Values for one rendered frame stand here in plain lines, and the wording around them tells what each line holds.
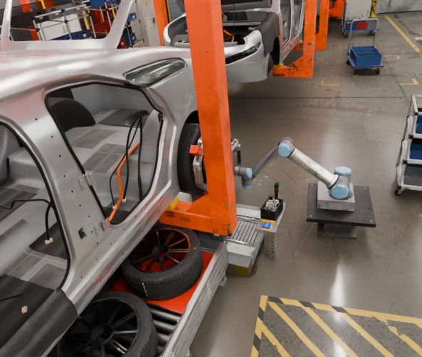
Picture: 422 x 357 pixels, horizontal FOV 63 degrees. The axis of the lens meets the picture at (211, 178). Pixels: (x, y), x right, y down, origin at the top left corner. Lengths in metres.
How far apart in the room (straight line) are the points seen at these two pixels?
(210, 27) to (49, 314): 1.78
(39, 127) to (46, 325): 1.01
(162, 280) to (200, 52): 1.59
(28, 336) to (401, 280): 2.77
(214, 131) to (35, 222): 1.52
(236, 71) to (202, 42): 3.26
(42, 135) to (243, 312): 2.01
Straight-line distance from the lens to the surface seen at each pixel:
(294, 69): 6.47
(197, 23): 2.15
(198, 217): 2.82
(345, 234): 3.68
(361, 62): 8.29
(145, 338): 2.37
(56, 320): 2.14
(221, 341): 2.87
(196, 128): 3.07
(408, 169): 4.44
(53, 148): 1.93
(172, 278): 2.64
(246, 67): 5.40
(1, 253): 2.79
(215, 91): 2.21
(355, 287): 3.25
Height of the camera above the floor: 2.42
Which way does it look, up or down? 32 degrees down
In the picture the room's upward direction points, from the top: 7 degrees counter-clockwise
